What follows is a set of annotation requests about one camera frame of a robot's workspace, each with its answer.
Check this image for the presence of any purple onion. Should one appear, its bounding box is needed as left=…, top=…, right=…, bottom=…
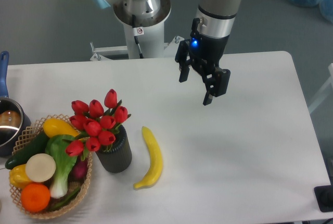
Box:
left=71, top=157, right=88, bottom=180

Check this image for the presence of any red tulip bouquet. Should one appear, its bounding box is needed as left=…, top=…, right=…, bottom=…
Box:
left=66, top=89, right=131, bottom=160

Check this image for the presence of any yellow squash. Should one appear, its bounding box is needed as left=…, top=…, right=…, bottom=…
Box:
left=43, top=118, right=79, bottom=138

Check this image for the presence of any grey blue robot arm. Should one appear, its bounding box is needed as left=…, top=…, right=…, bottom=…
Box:
left=94, top=0, right=241, bottom=105

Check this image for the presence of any yellow banana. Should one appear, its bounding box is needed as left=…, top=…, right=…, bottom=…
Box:
left=133, top=126, right=163, bottom=190

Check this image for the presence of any woven wicker basket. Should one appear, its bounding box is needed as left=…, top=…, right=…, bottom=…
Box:
left=9, top=114, right=93, bottom=220

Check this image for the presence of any green chili pepper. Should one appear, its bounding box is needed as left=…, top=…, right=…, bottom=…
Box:
left=49, top=187, right=81, bottom=211

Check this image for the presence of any white frame at right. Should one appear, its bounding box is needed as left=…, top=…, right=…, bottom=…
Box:
left=308, top=63, right=332, bottom=114

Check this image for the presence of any green cucumber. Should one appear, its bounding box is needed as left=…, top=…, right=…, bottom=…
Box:
left=5, top=131, right=49, bottom=170

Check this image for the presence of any orange fruit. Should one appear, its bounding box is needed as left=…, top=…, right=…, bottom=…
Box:
left=20, top=183, right=50, bottom=213

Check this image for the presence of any yellow bell pepper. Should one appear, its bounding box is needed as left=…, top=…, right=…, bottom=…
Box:
left=9, top=164, right=33, bottom=189

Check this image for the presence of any green bok choy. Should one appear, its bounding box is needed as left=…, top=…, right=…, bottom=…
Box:
left=45, top=134, right=76, bottom=198

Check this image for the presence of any black device at table edge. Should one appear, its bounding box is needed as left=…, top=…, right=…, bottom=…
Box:
left=314, top=185, right=332, bottom=213

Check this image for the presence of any dark grey ribbed vase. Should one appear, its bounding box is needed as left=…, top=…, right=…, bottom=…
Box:
left=96, top=125, right=132, bottom=173

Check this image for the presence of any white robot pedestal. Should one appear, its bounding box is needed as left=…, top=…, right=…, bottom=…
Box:
left=91, top=0, right=184, bottom=61

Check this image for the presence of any blue handled saucepan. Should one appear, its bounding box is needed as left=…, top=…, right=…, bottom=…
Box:
left=1, top=51, right=31, bottom=157

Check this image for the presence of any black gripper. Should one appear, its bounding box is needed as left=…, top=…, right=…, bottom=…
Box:
left=175, top=31, right=230, bottom=106

